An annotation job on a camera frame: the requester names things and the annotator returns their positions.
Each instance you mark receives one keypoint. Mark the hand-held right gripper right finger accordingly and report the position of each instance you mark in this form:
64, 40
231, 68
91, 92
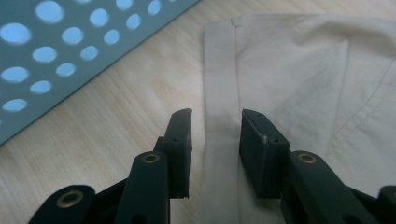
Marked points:
261, 155

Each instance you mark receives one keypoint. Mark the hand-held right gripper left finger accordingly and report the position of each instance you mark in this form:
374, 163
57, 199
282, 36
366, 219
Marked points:
179, 149

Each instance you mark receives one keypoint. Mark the beige cloth garment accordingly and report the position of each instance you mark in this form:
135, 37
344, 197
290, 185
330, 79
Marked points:
295, 77

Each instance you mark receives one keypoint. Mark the light blue plastic basket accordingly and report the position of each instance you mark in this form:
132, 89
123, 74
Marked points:
93, 74

